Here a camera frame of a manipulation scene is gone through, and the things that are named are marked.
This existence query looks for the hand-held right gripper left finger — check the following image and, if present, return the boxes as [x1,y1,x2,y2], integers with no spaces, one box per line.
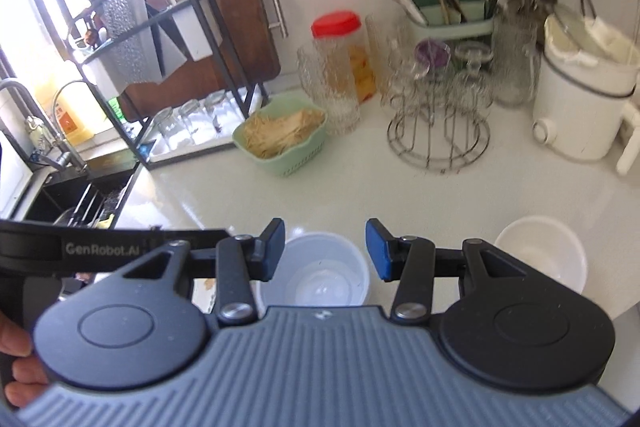
[122,217,287,328]

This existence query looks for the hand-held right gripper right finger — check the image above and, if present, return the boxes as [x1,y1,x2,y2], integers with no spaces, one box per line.
[365,217,507,323]

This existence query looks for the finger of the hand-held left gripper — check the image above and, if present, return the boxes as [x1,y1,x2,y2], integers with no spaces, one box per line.
[150,227,237,252]

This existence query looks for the translucent white bowl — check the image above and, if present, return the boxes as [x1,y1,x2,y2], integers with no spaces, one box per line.
[257,231,371,309]

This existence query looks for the person's left hand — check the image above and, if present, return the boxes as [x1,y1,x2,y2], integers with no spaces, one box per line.
[0,312,50,409]

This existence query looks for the black kitchen sink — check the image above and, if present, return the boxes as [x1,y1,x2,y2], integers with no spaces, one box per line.
[24,151,147,229]

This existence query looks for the black sink drain rack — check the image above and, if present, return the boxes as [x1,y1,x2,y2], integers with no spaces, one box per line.
[65,183,117,228]

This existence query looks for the green plastic basket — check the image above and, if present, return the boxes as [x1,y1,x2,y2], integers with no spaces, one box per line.
[232,99,329,178]

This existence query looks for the white drain tray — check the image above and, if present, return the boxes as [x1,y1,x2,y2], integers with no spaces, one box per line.
[147,86,262,166]

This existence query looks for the black metal dish rack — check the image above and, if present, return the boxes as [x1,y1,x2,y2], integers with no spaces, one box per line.
[52,0,274,171]

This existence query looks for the clear drinking glass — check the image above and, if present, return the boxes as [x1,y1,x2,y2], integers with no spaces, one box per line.
[154,106,184,144]
[179,99,209,136]
[204,89,232,128]

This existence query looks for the pale yellow shredded strips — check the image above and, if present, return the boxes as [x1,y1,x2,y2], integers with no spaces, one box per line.
[242,109,326,158]

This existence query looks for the yellow detergent jug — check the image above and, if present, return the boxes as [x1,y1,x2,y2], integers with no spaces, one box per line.
[42,76,96,146]

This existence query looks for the tall steel faucet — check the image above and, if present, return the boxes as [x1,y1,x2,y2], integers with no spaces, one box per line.
[0,78,77,168]

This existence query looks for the small steel faucet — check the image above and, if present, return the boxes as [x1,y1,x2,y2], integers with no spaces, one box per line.
[49,80,92,108]

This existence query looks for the grey cloth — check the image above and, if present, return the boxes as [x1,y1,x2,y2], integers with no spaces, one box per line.
[144,1,177,84]

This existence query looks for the tall textured glass mug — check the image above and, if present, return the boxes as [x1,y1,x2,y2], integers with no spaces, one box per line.
[365,14,417,108]

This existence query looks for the white rack holder box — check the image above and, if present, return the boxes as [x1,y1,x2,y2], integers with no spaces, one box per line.
[167,0,224,61]

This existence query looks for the silver textured mat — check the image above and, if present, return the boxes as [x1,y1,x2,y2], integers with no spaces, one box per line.
[99,0,152,86]

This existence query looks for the dark wooden cutting board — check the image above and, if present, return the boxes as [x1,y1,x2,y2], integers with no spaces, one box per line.
[122,0,282,121]

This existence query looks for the red lid glass jar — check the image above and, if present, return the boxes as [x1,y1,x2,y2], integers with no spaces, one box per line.
[310,10,377,104]

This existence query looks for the green utensil holder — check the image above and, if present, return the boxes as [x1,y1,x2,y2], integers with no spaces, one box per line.
[379,0,497,54]

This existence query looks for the tall glass jar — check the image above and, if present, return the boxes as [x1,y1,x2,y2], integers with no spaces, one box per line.
[492,0,544,108]

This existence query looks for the white kitchen appliance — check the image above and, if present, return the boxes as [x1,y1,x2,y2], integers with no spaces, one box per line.
[530,3,640,164]

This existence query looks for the wire cup rack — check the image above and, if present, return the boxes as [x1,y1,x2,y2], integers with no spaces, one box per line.
[384,41,494,172]

